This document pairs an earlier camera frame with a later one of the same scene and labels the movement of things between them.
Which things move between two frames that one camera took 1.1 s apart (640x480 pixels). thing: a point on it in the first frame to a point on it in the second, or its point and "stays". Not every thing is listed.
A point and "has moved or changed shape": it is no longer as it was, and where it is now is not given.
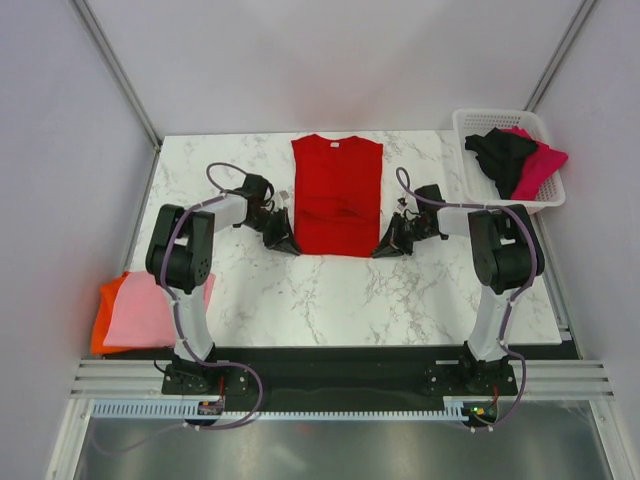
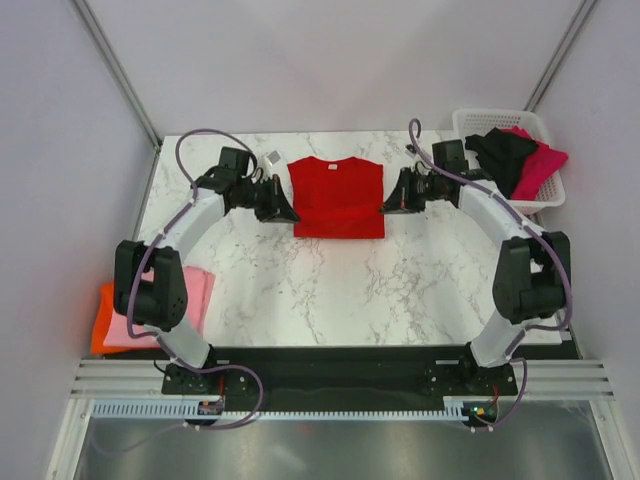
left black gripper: (278, 240) to (277, 209)
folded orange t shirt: (103, 318) stays
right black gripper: (396, 241) to (402, 199)
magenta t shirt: (538, 167) stays
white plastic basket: (477, 186) stays
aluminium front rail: (534, 378) stays
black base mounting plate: (338, 374) stays
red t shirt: (337, 195) has moved or changed shape
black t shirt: (503, 155) stays
